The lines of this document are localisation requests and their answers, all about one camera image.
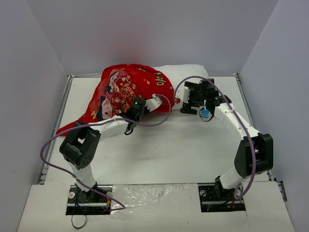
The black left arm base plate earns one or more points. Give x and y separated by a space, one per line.
87 203

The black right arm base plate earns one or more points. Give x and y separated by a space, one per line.
212 202

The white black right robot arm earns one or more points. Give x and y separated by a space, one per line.
255 152

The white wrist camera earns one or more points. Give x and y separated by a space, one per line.
153 103
182 95

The white pillow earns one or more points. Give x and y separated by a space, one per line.
175 74

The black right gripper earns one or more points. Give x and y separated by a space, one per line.
191 97

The blue white pillow label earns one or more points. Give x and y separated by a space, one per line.
205 115

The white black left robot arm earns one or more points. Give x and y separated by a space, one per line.
79 146

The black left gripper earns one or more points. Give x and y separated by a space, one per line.
147 109

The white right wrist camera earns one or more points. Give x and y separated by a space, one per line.
182 95

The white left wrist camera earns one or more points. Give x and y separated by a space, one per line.
153 103

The red printed pillowcase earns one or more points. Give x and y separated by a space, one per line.
118 87

